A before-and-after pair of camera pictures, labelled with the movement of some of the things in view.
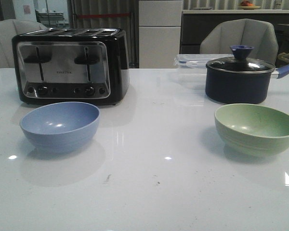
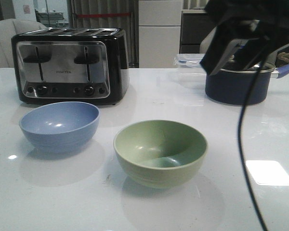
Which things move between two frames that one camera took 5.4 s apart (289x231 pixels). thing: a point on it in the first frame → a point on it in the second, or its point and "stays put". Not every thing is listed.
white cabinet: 160,23 stays put
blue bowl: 60,127 stays put
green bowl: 254,131 → 160,154
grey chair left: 2,32 stays put
